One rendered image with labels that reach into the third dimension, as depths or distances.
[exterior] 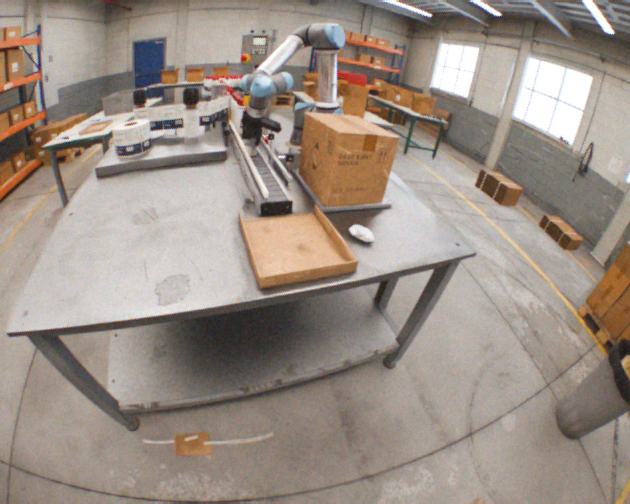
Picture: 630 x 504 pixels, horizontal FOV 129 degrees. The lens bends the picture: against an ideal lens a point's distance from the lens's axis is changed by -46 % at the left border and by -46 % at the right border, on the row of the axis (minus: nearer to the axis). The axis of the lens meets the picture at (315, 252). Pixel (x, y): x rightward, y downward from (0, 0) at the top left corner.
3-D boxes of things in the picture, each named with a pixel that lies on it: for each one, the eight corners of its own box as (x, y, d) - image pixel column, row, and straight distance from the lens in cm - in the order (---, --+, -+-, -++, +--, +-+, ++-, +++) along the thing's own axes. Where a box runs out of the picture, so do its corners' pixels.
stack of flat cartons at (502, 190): (473, 185, 503) (480, 168, 496) (491, 186, 547) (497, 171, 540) (500, 205, 470) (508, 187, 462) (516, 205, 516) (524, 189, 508)
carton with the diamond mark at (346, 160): (297, 173, 122) (304, 112, 114) (346, 171, 132) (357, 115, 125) (326, 207, 97) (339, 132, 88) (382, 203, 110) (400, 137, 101)
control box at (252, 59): (247, 64, 182) (249, 34, 182) (273, 65, 175) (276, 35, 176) (239, 64, 173) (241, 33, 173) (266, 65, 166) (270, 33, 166)
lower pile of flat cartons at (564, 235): (537, 224, 486) (543, 213, 481) (552, 226, 533) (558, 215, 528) (564, 251, 461) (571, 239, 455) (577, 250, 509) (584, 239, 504)
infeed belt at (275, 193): (222, 114, 247) (222, 110, 247) (232, 114, 248) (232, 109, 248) (264, 212, 93) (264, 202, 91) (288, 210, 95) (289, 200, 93)
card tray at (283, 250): (239, 221, 90) (238, 211, 88) (314, 213, 97) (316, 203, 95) (259, 289, 67) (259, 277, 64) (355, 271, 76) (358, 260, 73)
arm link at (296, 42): (296, 21, 152) (233, 79, 122) (315, 20, 146) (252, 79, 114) (304, 39, 157) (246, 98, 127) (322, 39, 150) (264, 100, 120)
